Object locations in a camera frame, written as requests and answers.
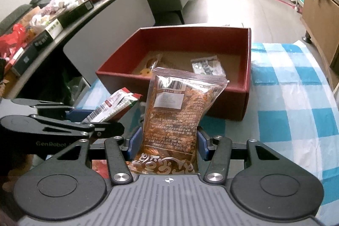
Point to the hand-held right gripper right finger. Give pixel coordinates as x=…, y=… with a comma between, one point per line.
x=201, y=141

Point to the blue checkered tablecloth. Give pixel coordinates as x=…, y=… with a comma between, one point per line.
x=278, y=99

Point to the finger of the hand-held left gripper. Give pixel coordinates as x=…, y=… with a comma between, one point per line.
x=106, y=129
x=76, y=115

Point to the silver foil snack packet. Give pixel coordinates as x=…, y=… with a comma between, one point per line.
x=208, y=65

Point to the brown snack packet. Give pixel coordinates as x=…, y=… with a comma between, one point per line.
x=172, y=114

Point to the orange yellow snack packet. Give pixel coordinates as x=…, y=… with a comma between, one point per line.
x=149, y=67

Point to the small black box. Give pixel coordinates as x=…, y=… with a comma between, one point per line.
x=25, y=59

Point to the red plastic bag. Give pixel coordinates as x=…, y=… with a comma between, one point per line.
x=12, y=40

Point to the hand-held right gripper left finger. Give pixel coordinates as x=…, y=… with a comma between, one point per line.
x=135, y=141

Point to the black box white label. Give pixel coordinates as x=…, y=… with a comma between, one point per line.
x=49, y=34

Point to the long black box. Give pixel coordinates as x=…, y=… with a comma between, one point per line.
x=76, y=13

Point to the pink stick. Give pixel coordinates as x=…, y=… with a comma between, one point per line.
x=283, y=2

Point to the wooden cabinet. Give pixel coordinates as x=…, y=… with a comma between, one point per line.
x=317, y=9

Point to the white red green snack packet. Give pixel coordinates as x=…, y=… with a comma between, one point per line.
x=114, y=104

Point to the red cardboard box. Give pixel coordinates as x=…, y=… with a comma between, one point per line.
x=185, y=38

